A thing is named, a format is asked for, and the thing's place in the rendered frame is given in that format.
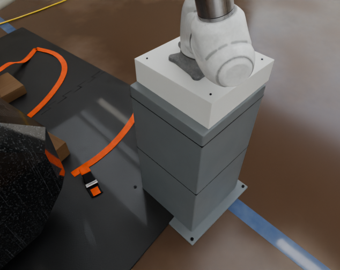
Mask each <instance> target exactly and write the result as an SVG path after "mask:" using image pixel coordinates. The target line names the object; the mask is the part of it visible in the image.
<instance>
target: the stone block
mask: <svg viewBox="0 0 340 270"><path fill-rule="evenodd" d="M64 174H65V170H64V168H63V166H62V163H61V161H60V158H59V157H58V155H57V152H56V150H55V147H54V145H53V143H52V141H51V138H50V136H49V134H48V132H47V129H46V127H45V126H43V125H41V124H40V123H38V122H37V121H35V120H34V119H32V118H30V117H29V116H27V115H26V114H24V113H23V112H21V111H20V110H18V109H17V108H15V107H14V106H12V105H10V104H9V103H7V102H6V101H4V100H3V99H1V98H0V269H1V268H2V267H4V266H5V265H6V264H7V263H8V262H9V261H10V260H11V259H13V258H14V257H15V256H16V255H17V254H18V253H19V252H21V251H22V250H23V249H24V248H25V247H26V246H28V245H29V244H30V243H31V242H32V241H33V240H35V239H36V238H37V237H38V236H39V235H40V234H41V232H42V230H43V228H44V226H45V224H46V222H47V220H48V217H49V215H50V213H51V210H52V209H53V207H54V205H55V202H56V200H57V198H58V195H59V193H60V191H61V189H62V186H63V180H64Z"/></svg>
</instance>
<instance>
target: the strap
mask: <svg viewBox="0 0 340 270"><path fill-rule="evenodd" d="M36 51H41V52H44V53H49V54H51V55H53V56H55V57H56V58H57V59H58V60H59V61H60V63H61V65H62V71H61V75H60V77H59V79H58V81H57V83H56V84H55V86H54V87H53V88H52V90H51V91H50V92H49V93H48V95H47V96H46V97H45V98H44V99H43V100H42V101H41V102H40V103H39V104H38V105H37V106H36V107H35V108H34V109H33V110H32V111H31V112H30V113H29V114H28V115H27V116H29V117H30V118H32V117H33V116H34V115H35V114H36V113H37V112H38V111H39V110H40V109H41V108H42V107H43V106H44V105H45V104H46V103H47V102H48V101H49V100H50V99H51V98H52V96H53V95H54V94H55V93H56V91H57V90H58V89H59V87H60V86H61V84H62V82H63V80H64V78H65V76H66V73H67V69H68V67H67V63H66V61H65V59H64V58H63V57H62V56H61V55H60V54H58V53H56V52H54V51H52V50H48V49H43V48H39V47H37V48H33V50H32V51H31V52H30V53H29V54H28V55H27V56H26V57H25V58H24V59H23V60H22V61H20V62H8V63H6V64H4V65H3V66H1V67H0V72H1V71H3V70H4V69H5V68H7V67H8V66H10V65H11V64H14V63H25V62H27V61H28V60H29V59H30V58H31V57H32V56H33V55H34V54H35V53H36ZM133 124H134V113H133V114H132V116H131V117H130V119H129V120H128V122H127V124H126V125H125V126H124V128H123V129H122V130H121V132H120V133H119V134H118V135H117V136H116V137H115V138H114V140H113V141H112V142H111V143H110V144H109V145H108V146H107V147H105V148H104V149H103V150H102V151H101V152H100V153H98V154H97V155H96V156H95V157H93V158H91V159H90V160H88V161H87V162H85V163H84V164H82V165H81V166H80V167H78V168H77V169H75V170H74V171H72V172H71V173H72V174H73V176H74V177H76V176H77V175H79V174H80V172H79V169H80V168H82V167H84V166H86V165H88V167H90V166H92V165H93V164H95V163H96V162H98V161H99V160H100V159H102V158H103V157H104V156H105V155H106V154H108V153H109V152H110V151H111V150H112V149H113V148H114V147H115V146H116V145H117V144H118V143H119V142H120V141H121V139H122V138H123V137H124V136H125V135H126V133H127V132H128V131H129V130H130V128H131V127H132V125H133Z"/></svg>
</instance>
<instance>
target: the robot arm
mask: <svg viewBox="0 0 340 270"><path fill-rule="evenodd" d="M178 46H179V48H180V52H179V53H176V54H170V55H169V57H168V60H169V61H171V62H173V63H175V64H176V65H177V66H179V67H180V68H181V69H182V70H184V71H185V72H186V73H188V74H189V75H190V76H191V78H192V79H193V80H196V81H198V80H201V79H202V78H203V77H206V78H207V79H209V80H210V81H211V82H212V83H214V84H216V85H218V86H221V87H234V86H238V85H240V84H242V83H243V82H245V81H246V80H247V79H248V78H249V77H250V75H251V74H252V72H253V69H254V65H255V51H254V48H253V47H252V42H251V39H250V35H249V31H248V27H247V22H246V17H245V13H244V12H243V11H242V10H241V9H240V8H239V7H238V6H237V5H235V4H234V0H185V1H184V4H183V7H182V11H181V23H180V41H179V43H178Z"/></svg>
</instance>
